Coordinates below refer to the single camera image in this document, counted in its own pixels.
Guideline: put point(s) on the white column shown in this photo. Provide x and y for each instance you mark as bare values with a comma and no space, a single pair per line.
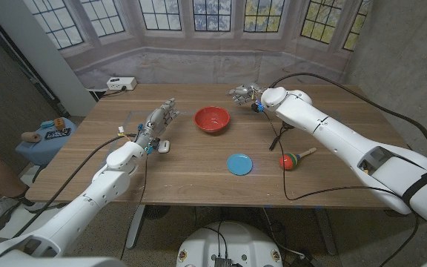
50,59

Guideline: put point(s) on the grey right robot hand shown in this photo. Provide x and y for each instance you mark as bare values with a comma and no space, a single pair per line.
247,92

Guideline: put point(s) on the grey finned torso module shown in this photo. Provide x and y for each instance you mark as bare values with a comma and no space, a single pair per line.
223,262

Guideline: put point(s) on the blue round lid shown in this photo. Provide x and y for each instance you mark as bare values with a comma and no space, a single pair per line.
239,164

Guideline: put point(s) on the white floor mat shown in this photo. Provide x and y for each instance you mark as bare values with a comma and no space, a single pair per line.
24,222

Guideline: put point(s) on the grey table leg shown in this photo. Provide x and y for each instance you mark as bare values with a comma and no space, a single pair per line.
326,231
135,226

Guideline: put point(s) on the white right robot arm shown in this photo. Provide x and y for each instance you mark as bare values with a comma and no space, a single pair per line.
347,144

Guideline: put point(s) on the light blue stool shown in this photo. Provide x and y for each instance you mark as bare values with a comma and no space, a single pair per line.
43,150

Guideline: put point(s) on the small white oval device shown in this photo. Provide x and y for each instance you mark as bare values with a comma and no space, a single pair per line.
164,146

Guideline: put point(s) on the white power strip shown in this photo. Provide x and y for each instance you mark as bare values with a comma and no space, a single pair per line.
121,84

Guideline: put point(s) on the red bowl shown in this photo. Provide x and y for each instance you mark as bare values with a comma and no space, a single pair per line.
211,118

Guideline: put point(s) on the black round fan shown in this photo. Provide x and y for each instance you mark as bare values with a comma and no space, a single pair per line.
157,211

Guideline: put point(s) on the colourful toy maraca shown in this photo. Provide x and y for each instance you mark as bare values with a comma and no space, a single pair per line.
287,162

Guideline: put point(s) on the black remote control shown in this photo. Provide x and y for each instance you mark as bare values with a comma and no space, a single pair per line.
58,134

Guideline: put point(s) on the orange block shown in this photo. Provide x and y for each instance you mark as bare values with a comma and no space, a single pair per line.
60,124

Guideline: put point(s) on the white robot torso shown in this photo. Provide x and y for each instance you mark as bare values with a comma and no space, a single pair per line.
232,241

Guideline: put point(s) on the brown twine ball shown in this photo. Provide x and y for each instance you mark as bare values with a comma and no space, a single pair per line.
31,137

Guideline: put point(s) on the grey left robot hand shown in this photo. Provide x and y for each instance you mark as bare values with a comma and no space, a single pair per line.
158,122

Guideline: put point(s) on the teal small object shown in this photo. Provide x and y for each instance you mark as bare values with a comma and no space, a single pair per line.
47,124

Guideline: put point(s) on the printed window backdrop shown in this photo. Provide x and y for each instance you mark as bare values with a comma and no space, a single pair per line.
198,63

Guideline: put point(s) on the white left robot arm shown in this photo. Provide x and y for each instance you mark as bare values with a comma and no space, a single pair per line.
80,211

